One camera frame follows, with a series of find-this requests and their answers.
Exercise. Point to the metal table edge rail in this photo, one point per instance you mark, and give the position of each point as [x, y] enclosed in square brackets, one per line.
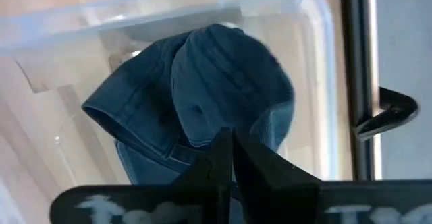
[357, 48]

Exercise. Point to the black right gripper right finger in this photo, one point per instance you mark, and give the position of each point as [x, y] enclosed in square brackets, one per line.
[270, 190]

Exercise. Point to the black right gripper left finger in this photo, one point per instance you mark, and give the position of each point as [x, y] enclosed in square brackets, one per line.
[216, 176]

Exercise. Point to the clear plastic bin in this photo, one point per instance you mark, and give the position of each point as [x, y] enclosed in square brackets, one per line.
[67, 18]

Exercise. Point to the black curved bracket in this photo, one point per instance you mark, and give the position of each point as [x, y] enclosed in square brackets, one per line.
[398, 109]

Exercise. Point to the dark blue denim hat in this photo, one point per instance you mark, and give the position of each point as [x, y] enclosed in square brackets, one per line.
[229, 75]

